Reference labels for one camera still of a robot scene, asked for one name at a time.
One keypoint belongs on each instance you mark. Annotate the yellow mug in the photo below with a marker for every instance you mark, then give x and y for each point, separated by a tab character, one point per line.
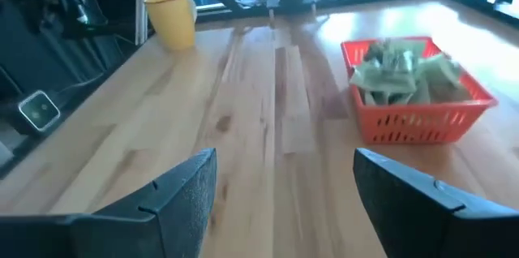
172	22

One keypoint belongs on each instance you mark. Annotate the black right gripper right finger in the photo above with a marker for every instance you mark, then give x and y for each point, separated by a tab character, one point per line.
405	217

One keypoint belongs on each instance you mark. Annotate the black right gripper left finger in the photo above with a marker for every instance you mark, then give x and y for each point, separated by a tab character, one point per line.
170	221

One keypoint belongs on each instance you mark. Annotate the orange plastic basket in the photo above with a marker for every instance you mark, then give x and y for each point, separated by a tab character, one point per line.
425	108

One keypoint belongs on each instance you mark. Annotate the white rods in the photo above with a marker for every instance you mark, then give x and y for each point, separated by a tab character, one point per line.
140	14

